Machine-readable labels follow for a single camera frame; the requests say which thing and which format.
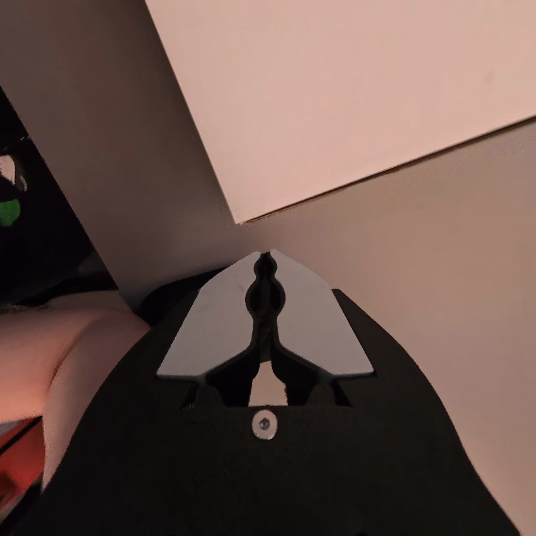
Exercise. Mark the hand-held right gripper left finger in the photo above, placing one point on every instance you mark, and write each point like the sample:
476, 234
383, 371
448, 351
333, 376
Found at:
209, 326

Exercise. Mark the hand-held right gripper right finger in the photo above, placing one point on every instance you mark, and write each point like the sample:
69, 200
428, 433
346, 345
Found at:
322, 331

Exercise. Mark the white cardboard box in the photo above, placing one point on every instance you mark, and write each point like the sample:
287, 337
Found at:
335, 83

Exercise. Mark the person's left forearm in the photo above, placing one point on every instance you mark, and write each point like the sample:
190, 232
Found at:
63, 356

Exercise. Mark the red object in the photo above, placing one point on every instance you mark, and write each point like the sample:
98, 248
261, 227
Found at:
19, 460

